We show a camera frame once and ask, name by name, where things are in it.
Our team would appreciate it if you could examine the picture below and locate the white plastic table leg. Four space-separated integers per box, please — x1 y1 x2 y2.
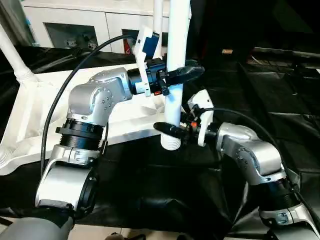
0 22 38 84
159 0 193 152
152 0 166 62

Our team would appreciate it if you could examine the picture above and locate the white plastic table top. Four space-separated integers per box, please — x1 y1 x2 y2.
0 67 174 177

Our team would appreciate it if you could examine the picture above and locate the black mat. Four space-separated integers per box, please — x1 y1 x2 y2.
0 45 320 238

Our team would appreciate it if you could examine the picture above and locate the white glass-door cabinet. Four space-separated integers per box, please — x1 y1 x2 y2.
22 0 194 56

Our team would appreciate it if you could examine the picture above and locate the grey curtain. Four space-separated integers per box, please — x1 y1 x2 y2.
0 0 35 49

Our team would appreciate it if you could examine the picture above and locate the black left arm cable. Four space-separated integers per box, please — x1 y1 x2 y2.
39 33 145 177

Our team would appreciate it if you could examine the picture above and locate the black metal rail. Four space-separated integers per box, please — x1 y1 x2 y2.
252 46 320 65

